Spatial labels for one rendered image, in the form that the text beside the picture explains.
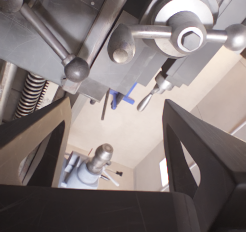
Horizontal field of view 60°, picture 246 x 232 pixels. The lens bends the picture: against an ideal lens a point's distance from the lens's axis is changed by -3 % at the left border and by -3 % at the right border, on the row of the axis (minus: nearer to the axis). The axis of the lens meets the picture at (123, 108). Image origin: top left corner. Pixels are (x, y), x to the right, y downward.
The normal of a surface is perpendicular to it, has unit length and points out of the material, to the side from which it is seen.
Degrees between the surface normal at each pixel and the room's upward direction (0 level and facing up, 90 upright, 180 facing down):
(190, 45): 90
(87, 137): 90
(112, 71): 90
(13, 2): 90
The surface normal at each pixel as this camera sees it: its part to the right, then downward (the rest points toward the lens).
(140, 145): -0.02, 0.61
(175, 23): -0.73, -0.49
